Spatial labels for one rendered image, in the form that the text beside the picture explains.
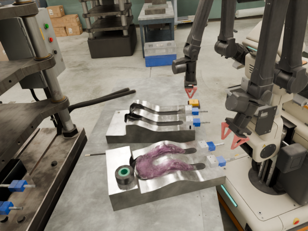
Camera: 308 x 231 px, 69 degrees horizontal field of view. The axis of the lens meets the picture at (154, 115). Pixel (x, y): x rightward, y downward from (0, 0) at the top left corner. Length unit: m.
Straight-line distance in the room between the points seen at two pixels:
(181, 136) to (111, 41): 4.05
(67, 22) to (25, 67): 6.52
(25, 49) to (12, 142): 0.54
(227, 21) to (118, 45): 3.99
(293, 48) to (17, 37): 1.28
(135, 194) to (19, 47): 1.00
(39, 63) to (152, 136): 0.68
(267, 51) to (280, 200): 1.17
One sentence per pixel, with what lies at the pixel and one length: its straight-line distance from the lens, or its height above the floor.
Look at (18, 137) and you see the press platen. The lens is 1.19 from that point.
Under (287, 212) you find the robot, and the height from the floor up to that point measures 0.28.
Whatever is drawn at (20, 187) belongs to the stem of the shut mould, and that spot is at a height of 0.89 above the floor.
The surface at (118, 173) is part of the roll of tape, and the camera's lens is 0.96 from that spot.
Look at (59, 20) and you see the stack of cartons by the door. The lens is 7.79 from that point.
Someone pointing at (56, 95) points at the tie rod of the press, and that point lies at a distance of 1.36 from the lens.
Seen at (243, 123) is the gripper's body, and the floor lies 1.10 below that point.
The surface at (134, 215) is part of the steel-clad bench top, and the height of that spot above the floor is 0.80.
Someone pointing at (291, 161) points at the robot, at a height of 0.70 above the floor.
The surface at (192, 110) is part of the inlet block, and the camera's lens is 1.35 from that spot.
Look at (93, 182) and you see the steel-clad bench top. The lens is 1.15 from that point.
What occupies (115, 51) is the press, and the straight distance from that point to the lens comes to 5.13.
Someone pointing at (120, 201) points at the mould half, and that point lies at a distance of 0.98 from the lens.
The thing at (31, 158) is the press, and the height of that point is 0.79.
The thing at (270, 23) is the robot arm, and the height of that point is 1.46.
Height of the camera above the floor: 1.64
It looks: 34 degrees down
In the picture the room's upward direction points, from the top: 5 degrees counter-clockwise
